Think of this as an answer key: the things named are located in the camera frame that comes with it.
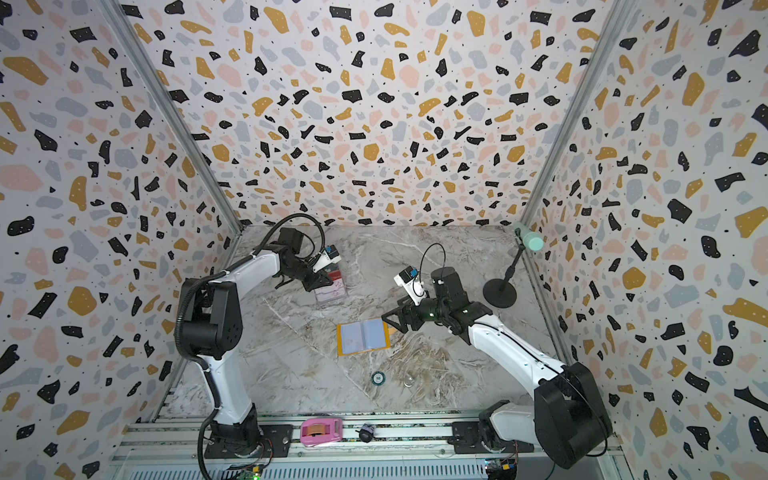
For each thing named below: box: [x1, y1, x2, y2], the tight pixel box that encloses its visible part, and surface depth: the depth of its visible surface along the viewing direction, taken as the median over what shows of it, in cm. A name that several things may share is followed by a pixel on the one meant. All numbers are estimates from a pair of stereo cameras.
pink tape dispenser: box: [299, 418, 343, 446], surface depth 74 cm
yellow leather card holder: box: [336, 318, 391, 357], surface depth 94 cm
